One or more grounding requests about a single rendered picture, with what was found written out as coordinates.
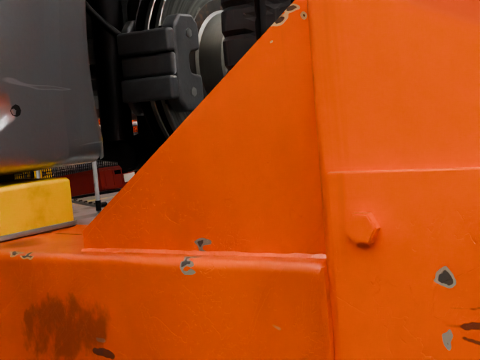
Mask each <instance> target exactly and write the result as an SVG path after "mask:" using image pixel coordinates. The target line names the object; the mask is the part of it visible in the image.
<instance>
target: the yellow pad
mask: <svg viewBox="0 0 480 360"><path fill-rule="evenodd" d="M71 226H76V219H74V216H73V209H72V201H71V188H70V181H69V179H67V178H66V177H61V178H40V179H15V180H13V181H4V182H0V242H3V241H9V240H12V239H19V238H22V237H26V236H32V235H35V234H41V233H45V232H48V231H54V230H58V229H64V228H68V227H71Z"/></svg>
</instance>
